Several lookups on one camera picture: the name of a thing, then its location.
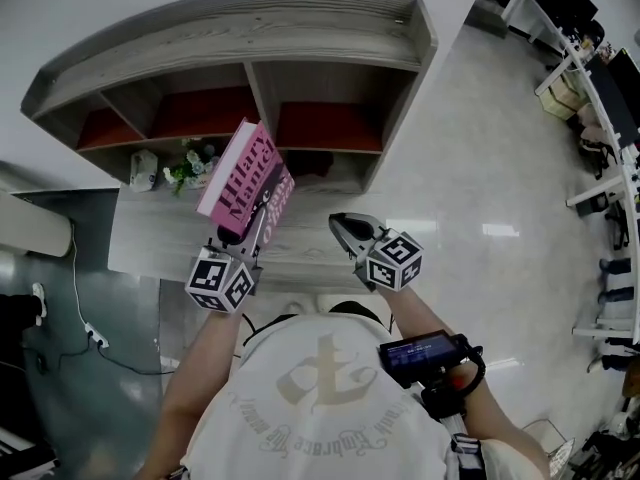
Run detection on person's right forearm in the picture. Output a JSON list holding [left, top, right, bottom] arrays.
[[374, 285, 506, 439]]

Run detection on white power cable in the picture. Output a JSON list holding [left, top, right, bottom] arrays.
[[68, 220, 94, 329]]

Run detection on black floor cable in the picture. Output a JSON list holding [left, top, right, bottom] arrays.
[[19, 335, 179, 377]]

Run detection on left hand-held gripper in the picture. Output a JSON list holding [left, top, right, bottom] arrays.
[[184, 223, 265, 315]]

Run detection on black computer monitor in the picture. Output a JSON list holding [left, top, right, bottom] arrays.
[[554, 0, 599, 25], [584, 47, 640, 137]]

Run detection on long white office desk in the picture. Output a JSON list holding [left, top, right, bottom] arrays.
[[502, 0, 640, 344]]

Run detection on potted white flowers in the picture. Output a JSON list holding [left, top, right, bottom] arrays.
[[163, 137, 221, 198]]

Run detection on white power strip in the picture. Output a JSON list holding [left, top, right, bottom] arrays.
[[83, 321, 110, 349]]

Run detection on pink book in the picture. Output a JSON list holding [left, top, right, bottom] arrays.
[[194, 116, 296, 247]]

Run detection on person in white clothes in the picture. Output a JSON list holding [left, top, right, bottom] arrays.
[[179, 300, 551, 480]]

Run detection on white rounded cabinet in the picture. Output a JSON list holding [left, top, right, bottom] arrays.
[[0, 160, 75, 259]]

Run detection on white tissue pack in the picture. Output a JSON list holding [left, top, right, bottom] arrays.
[[128, 149, 159, 193]]

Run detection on cardboard box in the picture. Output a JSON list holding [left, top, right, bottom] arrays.
[[538, 74, 587, 119]]

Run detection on person's left forearm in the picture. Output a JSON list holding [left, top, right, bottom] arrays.
[[158, 308, 247, 434]]

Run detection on white wooden bookshelf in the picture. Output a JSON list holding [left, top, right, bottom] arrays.
[[19, 0, 440, 197]]

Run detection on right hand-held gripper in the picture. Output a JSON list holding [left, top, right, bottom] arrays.
[[328, 211, 425, 293]]

